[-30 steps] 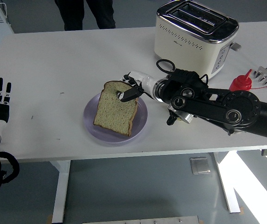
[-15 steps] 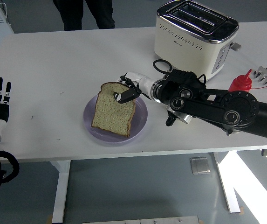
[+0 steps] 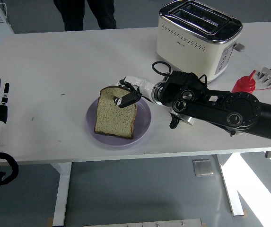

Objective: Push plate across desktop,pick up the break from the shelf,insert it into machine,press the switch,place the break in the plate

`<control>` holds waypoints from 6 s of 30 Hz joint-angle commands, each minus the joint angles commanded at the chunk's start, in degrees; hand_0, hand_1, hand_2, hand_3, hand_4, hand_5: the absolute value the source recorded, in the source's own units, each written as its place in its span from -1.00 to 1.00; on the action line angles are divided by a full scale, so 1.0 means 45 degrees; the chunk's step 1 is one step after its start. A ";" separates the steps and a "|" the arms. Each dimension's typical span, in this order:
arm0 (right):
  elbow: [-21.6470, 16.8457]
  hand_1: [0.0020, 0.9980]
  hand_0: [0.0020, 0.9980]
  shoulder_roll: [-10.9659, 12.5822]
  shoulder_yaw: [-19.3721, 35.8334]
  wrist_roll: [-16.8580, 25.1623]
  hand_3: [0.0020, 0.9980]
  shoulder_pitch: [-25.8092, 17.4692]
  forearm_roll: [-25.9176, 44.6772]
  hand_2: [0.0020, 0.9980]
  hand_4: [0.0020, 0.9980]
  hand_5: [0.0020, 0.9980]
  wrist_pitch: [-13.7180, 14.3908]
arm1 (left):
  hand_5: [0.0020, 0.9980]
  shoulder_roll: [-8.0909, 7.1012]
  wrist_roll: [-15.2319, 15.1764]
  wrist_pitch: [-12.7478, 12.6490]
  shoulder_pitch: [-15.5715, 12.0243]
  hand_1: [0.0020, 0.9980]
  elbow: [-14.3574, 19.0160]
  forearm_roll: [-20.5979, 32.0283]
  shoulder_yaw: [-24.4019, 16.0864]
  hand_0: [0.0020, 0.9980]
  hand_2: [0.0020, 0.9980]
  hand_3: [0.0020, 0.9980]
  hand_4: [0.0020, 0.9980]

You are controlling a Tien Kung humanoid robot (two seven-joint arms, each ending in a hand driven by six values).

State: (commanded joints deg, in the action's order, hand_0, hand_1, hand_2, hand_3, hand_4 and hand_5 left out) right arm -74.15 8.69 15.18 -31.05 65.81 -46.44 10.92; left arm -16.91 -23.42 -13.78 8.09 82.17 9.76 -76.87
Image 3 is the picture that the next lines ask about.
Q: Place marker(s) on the cream two-slot toaster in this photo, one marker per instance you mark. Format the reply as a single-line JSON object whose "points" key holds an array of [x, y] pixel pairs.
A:
{"points": [[187, 54]]}

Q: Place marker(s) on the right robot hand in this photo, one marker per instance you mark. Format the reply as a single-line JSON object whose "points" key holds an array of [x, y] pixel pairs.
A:
{"points": [[144, 88]]}

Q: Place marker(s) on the purple plastic plate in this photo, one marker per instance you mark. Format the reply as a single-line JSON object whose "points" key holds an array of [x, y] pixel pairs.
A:
{"points": [[141, 118]]}

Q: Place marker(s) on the red squeeze bottle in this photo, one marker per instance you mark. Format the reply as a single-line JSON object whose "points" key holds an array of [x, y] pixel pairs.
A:
{"points": [[244, 85]]}

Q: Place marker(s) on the metal floor socket cover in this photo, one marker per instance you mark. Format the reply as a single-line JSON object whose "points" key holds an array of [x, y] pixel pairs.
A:
{"points": [[203, 168]]}

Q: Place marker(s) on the slice of bread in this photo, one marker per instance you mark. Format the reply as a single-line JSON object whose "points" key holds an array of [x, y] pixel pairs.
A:
{"points": [[115, 118]]}

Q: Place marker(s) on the person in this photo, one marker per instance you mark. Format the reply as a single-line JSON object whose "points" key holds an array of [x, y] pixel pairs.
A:
{"points": [[73, 16]]}

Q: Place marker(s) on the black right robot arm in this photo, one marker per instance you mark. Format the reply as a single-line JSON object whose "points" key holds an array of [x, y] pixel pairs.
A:
{"points": [[220, 111]]}

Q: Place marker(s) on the white table leg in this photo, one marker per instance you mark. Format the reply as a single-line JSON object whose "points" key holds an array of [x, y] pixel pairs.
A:
{"points": [[232, 191], [60, 194]]}

